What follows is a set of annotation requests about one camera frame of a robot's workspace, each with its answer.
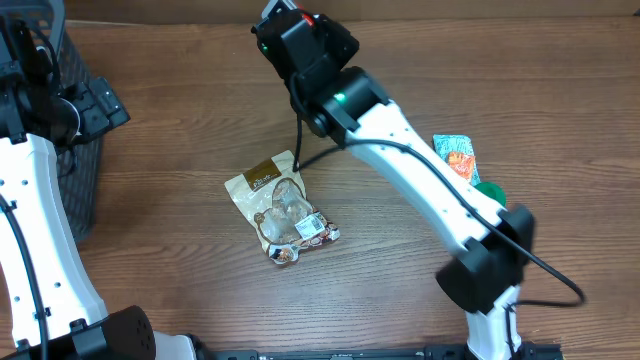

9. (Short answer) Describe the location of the brown snack pouch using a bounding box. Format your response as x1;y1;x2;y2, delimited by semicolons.
225;150;340;265

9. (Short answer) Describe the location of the teal snack packet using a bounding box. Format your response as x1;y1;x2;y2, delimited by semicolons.
433;134;480;186

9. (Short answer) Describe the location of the green lid jar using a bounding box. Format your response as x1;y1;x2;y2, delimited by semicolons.
475;182;507;207

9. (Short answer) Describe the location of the red item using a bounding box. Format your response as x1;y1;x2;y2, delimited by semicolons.
298;7;316;27

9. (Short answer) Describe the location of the orange snack packet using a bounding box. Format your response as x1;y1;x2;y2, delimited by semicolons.
447;151;476;182

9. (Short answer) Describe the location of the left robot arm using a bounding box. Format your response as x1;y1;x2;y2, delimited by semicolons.
1;17;213;360

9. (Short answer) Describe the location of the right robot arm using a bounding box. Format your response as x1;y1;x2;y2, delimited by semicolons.
252;1;535;359

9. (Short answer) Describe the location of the grey plastic mesh basket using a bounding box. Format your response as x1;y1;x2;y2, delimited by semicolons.
1;0;103;242

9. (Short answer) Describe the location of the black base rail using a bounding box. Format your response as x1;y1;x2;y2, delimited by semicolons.
207;342;564;360

